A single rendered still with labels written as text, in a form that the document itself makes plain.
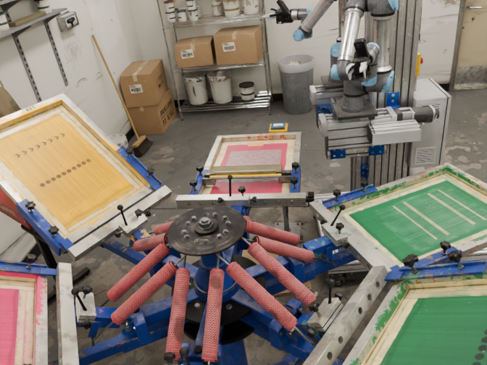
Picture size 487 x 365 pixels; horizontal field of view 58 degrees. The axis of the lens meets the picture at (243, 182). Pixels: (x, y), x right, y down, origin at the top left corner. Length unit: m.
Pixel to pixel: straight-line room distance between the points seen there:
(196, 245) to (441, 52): 5.07
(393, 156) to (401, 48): 0.70
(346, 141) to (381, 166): 0.45
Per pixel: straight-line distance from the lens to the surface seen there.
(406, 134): 2.59
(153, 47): 6.36
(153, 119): 5.70
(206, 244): 1.58
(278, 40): 5.98
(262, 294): 1.54
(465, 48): 6.35
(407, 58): 2.77
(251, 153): 2.86
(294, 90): 5.62
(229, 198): 2.22
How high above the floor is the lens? 2.29
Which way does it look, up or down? 31 degrees down
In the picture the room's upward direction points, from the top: 8 degrees counter-clockwise
